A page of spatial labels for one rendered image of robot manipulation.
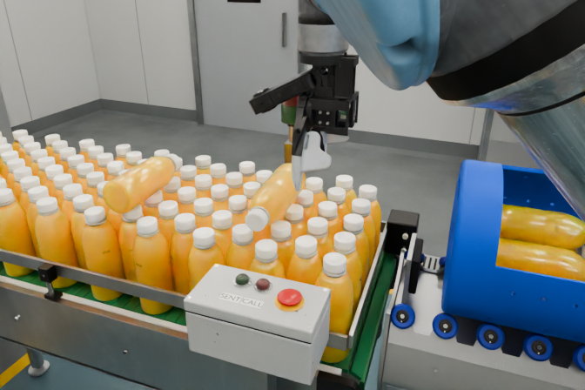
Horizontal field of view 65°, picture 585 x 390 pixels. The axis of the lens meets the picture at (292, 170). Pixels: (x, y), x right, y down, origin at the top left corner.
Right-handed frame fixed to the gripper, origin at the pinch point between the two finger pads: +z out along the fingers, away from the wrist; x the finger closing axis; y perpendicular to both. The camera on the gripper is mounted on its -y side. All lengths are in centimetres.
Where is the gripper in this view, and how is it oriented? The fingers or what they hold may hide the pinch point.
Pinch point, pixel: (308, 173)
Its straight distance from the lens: 76.9
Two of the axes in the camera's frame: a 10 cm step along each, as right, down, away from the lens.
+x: 3.3, -3.8, 8.6
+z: 0.0, 9.2, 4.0
